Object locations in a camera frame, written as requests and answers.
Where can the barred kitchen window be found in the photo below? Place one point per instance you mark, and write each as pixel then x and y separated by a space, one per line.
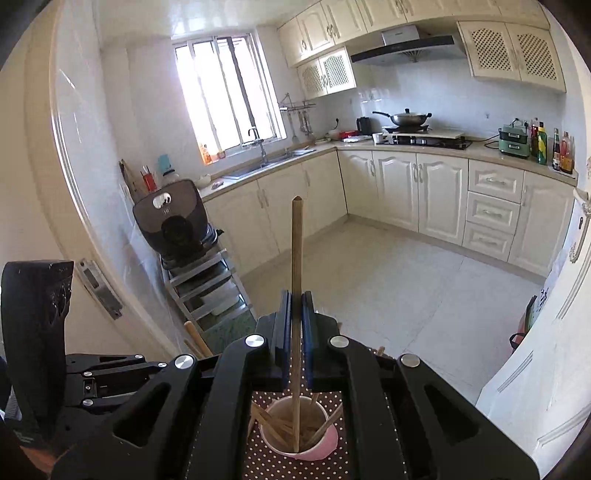
pixel 226 92

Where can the single wooden chopstick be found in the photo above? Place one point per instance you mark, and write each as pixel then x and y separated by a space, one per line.
pixel 297 249

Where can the red food container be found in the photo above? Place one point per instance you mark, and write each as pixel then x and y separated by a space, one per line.
pixel 349 135

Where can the dark flat object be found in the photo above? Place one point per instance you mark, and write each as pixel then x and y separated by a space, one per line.
pixel 526 323

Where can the cream lower kitchen cabinets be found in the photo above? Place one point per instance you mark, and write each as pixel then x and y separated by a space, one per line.
pixel 397 189

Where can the metal door strike plate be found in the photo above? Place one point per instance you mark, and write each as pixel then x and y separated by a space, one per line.
pixel 99 288

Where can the black gas stove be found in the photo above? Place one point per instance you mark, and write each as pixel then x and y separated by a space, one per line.
pixel 434 143

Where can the cream upper wall cabinets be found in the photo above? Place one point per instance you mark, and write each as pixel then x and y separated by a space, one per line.
pixel 341 23

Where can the red-capped bottle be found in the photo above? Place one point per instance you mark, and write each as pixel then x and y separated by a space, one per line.
pixel 534 138

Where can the cream lattice door cabinet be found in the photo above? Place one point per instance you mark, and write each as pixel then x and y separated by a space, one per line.
pixel 512 55
pixel 325 74

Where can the black electric kettle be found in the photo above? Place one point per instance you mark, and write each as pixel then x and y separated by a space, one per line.
pixel 364 125

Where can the wooden cutting boards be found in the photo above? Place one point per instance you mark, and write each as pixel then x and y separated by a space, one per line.
pixel 129 182

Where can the green multi cooker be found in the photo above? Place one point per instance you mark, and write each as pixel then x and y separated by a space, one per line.
pixel 513 141

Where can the cream cabinet drawer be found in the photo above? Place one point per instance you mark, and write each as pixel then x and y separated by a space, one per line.
pixel 488 241
pixel 495 181
pixel 492 213

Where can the metal wall rack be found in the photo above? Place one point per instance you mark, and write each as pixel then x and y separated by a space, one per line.
pixel 298 105

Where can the chrome faucet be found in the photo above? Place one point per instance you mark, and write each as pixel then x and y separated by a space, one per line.
pixel 262 147

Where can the pink ceramic cup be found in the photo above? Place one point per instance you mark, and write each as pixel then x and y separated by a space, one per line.
pixel 318 452

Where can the white panel door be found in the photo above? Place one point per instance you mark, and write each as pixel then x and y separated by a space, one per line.
pixel 554 369

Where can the black range hood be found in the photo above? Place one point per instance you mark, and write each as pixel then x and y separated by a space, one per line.
pixel 406 48

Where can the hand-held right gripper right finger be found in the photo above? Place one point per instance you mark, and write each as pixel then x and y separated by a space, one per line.
pixel 308 332

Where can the orange oil bottle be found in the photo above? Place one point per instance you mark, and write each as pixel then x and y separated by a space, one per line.
pixel 566 154

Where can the dark brown kitchen appliance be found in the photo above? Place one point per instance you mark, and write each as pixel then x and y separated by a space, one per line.
pixel 173 217

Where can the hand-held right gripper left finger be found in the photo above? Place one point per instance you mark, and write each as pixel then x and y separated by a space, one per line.
pixel 284 332

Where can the metal storage rack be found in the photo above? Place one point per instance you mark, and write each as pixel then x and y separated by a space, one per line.
pixel 198 277

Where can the white mug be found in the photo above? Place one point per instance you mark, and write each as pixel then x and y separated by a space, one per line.
pixel 378 138

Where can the orange windowsill bottle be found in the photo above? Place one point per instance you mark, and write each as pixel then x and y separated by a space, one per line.
pixel 206 156

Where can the steel kitchen sink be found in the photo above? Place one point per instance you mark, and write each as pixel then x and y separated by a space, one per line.
pixel 263 167

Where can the green yellow-label bottle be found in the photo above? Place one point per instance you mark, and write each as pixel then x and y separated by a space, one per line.
pixel 542 145

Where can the dark sauce bottle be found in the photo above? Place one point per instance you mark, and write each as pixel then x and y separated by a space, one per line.
pixel 556 152

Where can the pale flat board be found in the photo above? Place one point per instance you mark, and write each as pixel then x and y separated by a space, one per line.
pixel 434 134

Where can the green mat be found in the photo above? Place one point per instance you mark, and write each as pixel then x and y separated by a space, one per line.
pixel 231 330

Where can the steel wok with lid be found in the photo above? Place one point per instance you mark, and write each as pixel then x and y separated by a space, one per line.
pixel 408 119

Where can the hanging kitchen utensils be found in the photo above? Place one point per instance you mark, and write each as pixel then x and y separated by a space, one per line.
pixel 302 124

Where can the bunch of wooden chopsticks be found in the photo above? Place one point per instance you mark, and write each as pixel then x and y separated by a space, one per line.
pixel 270 422

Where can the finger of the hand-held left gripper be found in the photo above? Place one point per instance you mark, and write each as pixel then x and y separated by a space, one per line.
pixel 34 346

